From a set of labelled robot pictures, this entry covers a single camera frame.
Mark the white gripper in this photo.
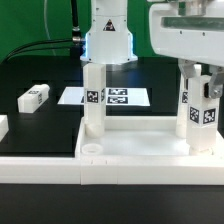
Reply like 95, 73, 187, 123
149, 0, 224, 99

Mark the white desk top tray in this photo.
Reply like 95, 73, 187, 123
75, 116, 224, 169

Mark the marker sheet with tags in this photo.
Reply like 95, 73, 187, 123
58, 87, 150, 106

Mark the white L-shaped obstacle fence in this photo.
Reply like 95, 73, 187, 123
0, 116, 224, 186

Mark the white block left edge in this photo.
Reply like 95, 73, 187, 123
0, 115, 9, 142

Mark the black vertical cable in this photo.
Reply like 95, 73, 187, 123
70, 0, 81, 38

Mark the thin white cable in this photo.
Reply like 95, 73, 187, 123
43, 0, 57, 57

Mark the black cable pair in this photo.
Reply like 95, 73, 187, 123
2, 37, 84, 63

